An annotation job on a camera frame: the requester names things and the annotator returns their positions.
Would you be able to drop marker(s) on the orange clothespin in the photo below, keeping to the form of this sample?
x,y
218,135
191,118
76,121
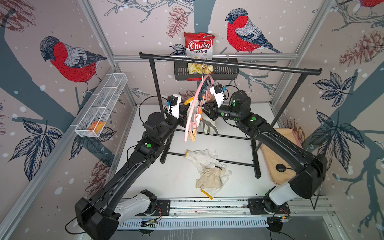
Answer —
x,y
200,112

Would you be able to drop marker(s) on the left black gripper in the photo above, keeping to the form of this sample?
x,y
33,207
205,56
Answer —
x,y
182,115

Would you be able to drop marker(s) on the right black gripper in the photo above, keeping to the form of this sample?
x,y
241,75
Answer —
x,y
213,109

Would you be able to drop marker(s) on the tan pink-edged placemat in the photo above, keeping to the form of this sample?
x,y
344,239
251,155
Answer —
x,y
272,159

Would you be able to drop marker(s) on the white yellow-trim work glove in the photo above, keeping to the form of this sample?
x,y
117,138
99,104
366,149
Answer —
x,y
192,106

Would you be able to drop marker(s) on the pink clip hanger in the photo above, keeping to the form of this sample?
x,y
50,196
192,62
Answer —
x,y
192,124

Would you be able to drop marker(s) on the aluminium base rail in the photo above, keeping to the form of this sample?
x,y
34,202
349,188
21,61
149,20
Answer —
x,y
202,213

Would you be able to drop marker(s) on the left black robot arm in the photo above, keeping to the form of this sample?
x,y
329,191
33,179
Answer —
x,y
101,214

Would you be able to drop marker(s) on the black ladle spoon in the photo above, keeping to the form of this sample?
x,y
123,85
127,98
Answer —
x,y
282,168

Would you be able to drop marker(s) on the black clothes rack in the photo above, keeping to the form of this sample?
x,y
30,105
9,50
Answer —
x,y
239,110

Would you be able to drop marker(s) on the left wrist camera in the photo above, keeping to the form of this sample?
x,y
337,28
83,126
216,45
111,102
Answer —
x,y
173,104

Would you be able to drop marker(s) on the orange snack packet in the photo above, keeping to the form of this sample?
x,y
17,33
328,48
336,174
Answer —
x,y
96,126

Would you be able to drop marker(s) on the white clothespin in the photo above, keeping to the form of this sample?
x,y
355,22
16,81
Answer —
x,y
198,118

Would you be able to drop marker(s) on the dark wall basket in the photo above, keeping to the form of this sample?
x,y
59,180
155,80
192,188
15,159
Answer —
x,y
181,71

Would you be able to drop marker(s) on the green-striped leather glove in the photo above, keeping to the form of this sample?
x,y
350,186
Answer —
x,y
209,126

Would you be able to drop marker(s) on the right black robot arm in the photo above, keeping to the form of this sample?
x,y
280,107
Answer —
x,y
296,187

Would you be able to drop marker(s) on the red cassava chips bag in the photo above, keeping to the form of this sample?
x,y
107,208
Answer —
x,y
199,46

